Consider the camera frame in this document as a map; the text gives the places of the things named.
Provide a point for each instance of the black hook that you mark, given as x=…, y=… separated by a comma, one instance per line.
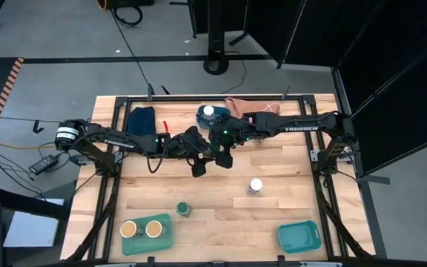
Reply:
x=37, y=127

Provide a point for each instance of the white board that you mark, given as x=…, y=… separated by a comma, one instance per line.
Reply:
x=32, y=228

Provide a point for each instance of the black fabric partition panel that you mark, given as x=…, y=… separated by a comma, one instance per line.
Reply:
x=347, y=33
x=402, y=122
x=269, y=26
x=198, y=15

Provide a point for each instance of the green plastic tray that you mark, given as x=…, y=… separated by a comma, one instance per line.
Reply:
x=147, y=244

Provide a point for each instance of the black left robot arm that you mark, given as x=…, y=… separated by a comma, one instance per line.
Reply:
x=124, y=142

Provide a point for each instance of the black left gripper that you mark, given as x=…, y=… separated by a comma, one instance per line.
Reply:
x=187, y=146

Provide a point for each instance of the black metal table frame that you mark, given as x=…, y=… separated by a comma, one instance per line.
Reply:
x=213, y=98

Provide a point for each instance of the white-lid bagel seasoning jar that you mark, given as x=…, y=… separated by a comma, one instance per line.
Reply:
x=255, y=185
x=208, y=110

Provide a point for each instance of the green-label oregano spice jar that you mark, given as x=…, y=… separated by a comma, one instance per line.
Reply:
x=184, y=209

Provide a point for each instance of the black power adapter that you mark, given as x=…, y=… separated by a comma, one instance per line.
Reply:
x=43, y=164

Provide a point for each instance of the pink folded cloth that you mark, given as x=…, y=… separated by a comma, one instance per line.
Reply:
x=250, y=107

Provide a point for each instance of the small blue plastic tray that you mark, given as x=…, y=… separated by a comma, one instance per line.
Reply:
x=203, y=120

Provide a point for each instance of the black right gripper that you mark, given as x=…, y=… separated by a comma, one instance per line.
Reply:
x=228, y=142

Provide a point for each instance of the black box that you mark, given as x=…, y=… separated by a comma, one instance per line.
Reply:
x=128, y=2

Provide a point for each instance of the black floor stand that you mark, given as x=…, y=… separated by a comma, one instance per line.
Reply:
x=216, y=37

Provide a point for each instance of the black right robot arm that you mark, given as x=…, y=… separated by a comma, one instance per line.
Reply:
x=298, y=124

